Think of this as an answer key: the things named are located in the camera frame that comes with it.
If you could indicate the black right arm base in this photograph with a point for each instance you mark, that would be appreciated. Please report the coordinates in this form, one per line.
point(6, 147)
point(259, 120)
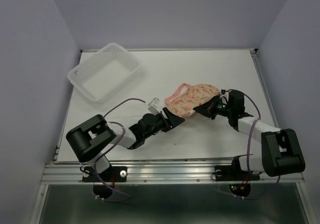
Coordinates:
point(240, 179)

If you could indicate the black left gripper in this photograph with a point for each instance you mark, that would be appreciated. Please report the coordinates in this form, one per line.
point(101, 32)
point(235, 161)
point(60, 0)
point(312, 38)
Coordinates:
point(172, 120)

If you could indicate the aluminium front rail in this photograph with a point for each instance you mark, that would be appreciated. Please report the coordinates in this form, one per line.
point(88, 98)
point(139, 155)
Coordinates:
point(141, 172)

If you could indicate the floral mesh laundry bag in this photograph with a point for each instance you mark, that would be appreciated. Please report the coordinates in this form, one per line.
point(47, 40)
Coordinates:
point(186, 97)

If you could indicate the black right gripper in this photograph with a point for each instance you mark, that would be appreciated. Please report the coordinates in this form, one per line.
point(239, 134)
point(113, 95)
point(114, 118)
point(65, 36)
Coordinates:
point(207, 108)

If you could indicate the white perforated plastic basket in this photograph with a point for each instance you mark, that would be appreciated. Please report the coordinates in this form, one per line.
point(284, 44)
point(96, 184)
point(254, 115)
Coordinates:
point(102, 73)

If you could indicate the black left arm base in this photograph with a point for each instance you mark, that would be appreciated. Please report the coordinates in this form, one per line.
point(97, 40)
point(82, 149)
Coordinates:
point(104, 187)

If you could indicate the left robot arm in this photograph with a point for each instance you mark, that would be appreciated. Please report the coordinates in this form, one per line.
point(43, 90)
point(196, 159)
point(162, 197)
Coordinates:
point(90, 138)

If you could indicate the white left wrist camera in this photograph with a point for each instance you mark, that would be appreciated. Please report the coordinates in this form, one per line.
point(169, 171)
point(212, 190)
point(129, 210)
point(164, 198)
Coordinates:
point(153, 106)

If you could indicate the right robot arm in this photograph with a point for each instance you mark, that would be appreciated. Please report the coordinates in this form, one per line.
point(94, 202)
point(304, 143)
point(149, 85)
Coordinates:
point(270, 150)

